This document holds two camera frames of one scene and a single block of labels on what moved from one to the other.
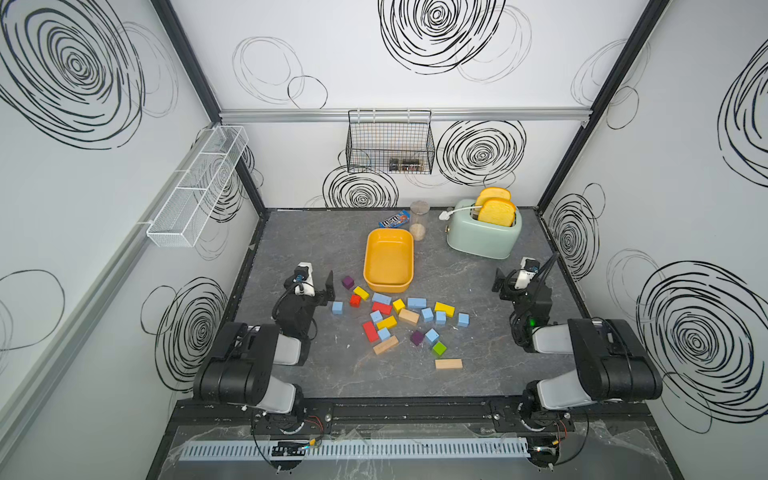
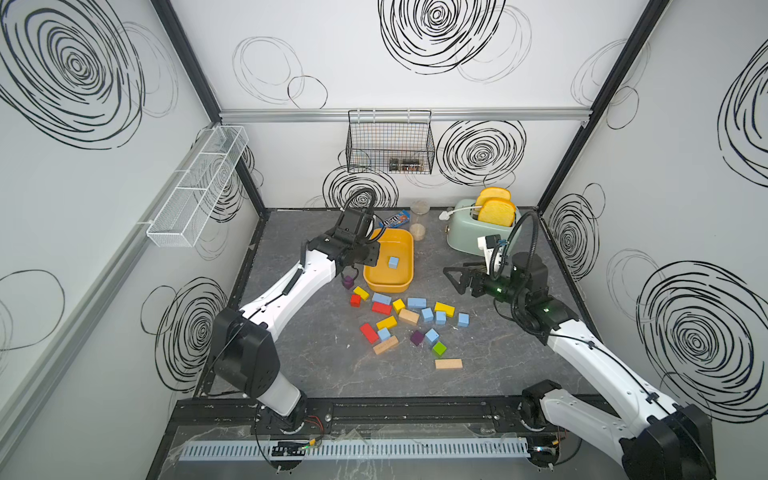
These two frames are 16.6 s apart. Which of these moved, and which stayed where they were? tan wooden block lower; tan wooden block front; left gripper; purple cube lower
Moved: left gripper
Stayed: tan wooden block front; purple cube lower; tan wooden block lower
